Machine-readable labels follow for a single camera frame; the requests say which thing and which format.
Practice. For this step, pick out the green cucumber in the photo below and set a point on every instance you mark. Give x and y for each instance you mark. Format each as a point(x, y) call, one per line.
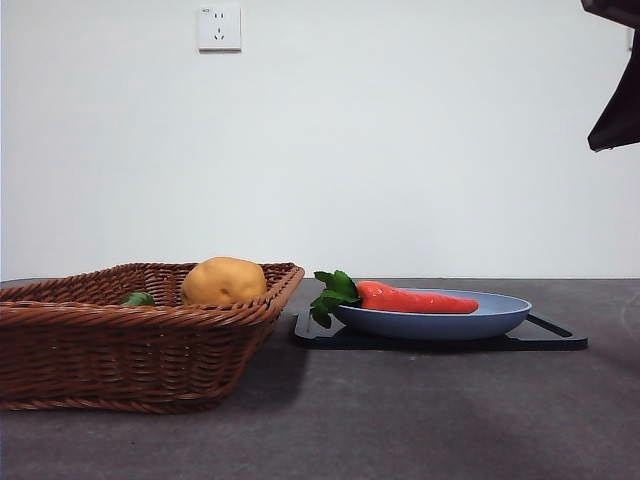
point(137, 300)

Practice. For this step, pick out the blue round plate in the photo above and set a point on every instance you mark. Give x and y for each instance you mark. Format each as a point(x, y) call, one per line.
point(430, 325)

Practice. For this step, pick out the white wall power outlet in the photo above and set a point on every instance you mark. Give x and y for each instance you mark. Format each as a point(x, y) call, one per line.
point(220, 27)
point(630, 39)

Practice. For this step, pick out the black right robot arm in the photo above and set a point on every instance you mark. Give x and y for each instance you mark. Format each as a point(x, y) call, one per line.
point(620, 7)

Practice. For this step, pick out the yellow-brown potato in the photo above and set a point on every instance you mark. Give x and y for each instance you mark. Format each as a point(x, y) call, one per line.
point(225, 282)

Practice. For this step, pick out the brown woven wicker basket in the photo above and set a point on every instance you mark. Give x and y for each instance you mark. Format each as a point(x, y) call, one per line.
point(125, 360)

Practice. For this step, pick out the black flat tray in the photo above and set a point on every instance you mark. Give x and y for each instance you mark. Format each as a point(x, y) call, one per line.
point(320, 340)

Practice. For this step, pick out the orange carrot with green leaves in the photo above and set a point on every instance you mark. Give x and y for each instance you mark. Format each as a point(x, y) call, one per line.
point(410, 300)

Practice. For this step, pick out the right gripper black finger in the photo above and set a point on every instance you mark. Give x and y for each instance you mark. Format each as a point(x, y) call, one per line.
point(620, 115)

